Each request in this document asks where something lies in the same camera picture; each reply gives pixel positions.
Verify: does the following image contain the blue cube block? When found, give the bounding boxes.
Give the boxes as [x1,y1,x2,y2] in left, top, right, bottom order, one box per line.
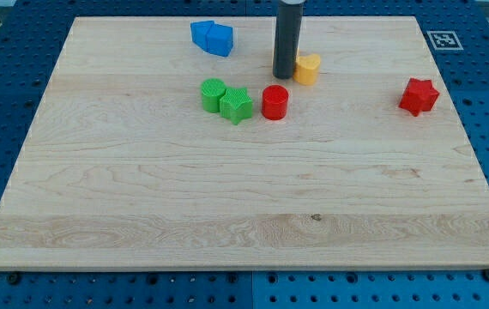
[206,23,233,57]

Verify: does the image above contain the light wooden board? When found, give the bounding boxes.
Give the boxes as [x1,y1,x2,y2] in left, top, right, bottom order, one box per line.
[0,16,489,272]

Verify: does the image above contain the green star block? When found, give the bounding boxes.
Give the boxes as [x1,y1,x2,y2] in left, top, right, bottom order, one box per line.
[220,88,253,125]

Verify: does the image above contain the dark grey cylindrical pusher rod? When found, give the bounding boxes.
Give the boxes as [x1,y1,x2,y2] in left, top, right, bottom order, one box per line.
[272,0,304,80]

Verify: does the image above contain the green cylinder block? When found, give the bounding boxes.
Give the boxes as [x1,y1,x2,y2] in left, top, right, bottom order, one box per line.
[200,78,226,113]

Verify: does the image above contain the red star block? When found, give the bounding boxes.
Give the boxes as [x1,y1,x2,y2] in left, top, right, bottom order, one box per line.
[398,77,440,117]

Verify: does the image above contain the red cylinder block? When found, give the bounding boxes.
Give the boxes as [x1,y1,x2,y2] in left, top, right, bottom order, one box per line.
[262,85,289,120]

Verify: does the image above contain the yellow heart block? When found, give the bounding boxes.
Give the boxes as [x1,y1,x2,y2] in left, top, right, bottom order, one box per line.
[293,54,322,86]

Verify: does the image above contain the blue triangle block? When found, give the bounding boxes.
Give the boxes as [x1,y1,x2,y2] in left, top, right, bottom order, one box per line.
[190,21,214,52]

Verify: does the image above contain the white fiducial marker tag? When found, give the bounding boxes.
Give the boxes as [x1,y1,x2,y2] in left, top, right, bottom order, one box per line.
[427,30,463,51]

